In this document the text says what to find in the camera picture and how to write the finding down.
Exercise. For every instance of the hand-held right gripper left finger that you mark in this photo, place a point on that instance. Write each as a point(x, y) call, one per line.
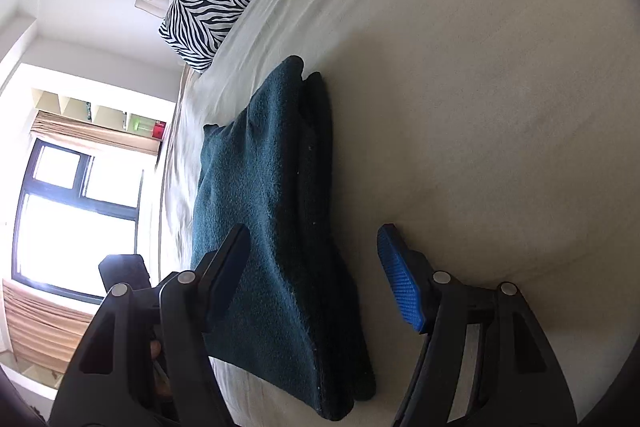
point(227, 267)

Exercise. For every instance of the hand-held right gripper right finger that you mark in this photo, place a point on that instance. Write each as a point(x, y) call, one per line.
point(400, 277)

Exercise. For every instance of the teal fleece cloth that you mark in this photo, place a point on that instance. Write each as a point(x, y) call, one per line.
point(280, 207)

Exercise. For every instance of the black framed window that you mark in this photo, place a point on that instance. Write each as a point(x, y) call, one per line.
point(75, 227)

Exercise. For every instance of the tan pleated curtain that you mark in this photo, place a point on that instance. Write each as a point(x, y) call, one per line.
point(40, 322)

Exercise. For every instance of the tan roman blind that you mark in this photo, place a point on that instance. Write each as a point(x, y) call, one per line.
point(90, 134)

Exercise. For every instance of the small red box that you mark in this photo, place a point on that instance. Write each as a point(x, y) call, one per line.
point(159, 129)

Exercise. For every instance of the green container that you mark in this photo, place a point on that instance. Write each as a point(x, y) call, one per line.
point(139, 123)

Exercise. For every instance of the bed with white sheet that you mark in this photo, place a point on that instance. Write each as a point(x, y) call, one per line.
point(475, 132)

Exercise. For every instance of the cream cubby shelf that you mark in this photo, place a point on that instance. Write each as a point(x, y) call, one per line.
point(75, 107)

